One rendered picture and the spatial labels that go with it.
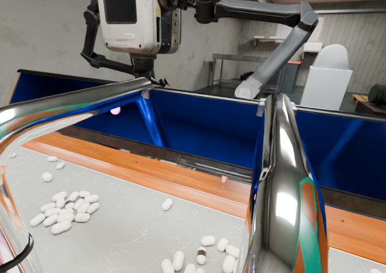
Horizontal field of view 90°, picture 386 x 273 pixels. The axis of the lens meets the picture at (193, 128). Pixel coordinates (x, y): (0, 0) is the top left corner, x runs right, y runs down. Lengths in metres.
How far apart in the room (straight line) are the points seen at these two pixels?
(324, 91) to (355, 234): 4.06
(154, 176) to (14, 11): 2.47
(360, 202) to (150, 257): 0.40
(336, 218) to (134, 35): 0.97
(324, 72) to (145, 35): 3.96
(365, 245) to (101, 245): 0.60
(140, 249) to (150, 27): 0.81
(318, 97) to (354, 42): 3.99
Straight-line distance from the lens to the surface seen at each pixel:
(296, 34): 0.79
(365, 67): 8.41
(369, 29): 8.39
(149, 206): 0.59
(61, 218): 0.61
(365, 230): 0.68
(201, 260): 0.48
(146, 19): 0.94
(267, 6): 0.88
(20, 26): 2.85
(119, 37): 1.06
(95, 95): 0.18
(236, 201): 0.59
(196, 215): 0.57
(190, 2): 0.93
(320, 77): 4.55
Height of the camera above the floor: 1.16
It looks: 23 degrees down
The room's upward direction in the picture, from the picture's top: 3 degrees clockwise
